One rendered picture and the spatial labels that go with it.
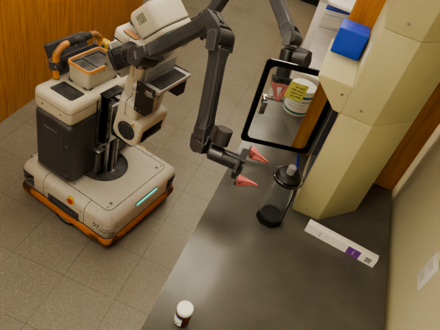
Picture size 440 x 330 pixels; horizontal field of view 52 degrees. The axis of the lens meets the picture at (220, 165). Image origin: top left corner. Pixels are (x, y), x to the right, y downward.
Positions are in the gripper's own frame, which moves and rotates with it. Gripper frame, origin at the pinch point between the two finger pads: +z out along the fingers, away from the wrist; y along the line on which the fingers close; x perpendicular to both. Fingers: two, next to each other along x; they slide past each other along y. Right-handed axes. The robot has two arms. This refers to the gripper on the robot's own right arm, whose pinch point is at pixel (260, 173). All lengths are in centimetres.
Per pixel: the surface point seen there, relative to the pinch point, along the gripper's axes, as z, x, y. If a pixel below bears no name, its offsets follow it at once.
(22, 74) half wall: -179, 124, 50
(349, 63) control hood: 12.8, -21.6, 40.4
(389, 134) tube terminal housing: 34.8, -12.0, 26.7
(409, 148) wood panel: 52, 18, 44
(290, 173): 9.4, -5.2, 1.8
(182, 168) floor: -54, 150, 43
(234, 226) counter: -1.3, 12.5, -18.2
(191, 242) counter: -12.1, 5.8, -31.3
